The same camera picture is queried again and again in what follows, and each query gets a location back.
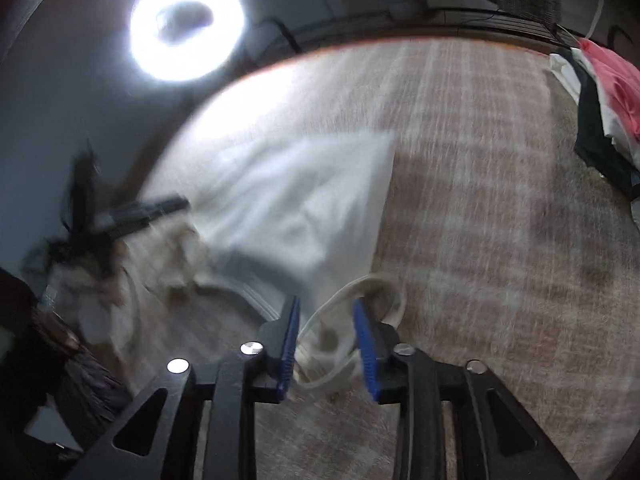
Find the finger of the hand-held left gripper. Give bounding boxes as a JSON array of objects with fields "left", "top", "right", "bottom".
[{"left": 105, "top": 194, "right": 191, "bottom": 237}]

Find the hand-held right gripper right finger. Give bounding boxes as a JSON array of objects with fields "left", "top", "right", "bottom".
[{"left": 352, "top": 299, "right": 581, "bottom": 480}]

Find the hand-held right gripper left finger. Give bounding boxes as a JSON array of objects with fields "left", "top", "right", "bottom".
[{"left": 65, "top": 295, "right": 302, "bottom": 480}]

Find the white camisole top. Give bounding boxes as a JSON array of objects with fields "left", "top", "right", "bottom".
[{"left": 140, "top": 132, "right": 407, "bottom": 397}]

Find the pile of folded clothes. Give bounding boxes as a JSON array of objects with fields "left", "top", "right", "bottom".
[{"left": 565, "top": 46, "right": 640, "bottom": 197}]

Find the black metal clothes rack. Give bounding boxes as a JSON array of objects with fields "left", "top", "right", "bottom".
[{"left": 250, "top": 4, "right": 593, "bottom": 61}]

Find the stack of folded clothes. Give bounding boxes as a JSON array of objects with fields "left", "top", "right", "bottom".
[{"left": 577, "top": 37, "right": 640, "bottom": 145}]

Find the beige plaid tablecloth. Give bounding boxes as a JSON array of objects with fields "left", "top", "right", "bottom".
[{"left": 80, "top": 37, "right": 640, "bottom": 480}]

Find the black curved chair back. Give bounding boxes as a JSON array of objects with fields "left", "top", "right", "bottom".
[{"left": 606, "top": 25, "right": 632, "bottom": 52}]

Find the black ring light stand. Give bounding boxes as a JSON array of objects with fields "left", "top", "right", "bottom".
[{"left": 254, "top": 16, "right": 303, "bottom": 56}]

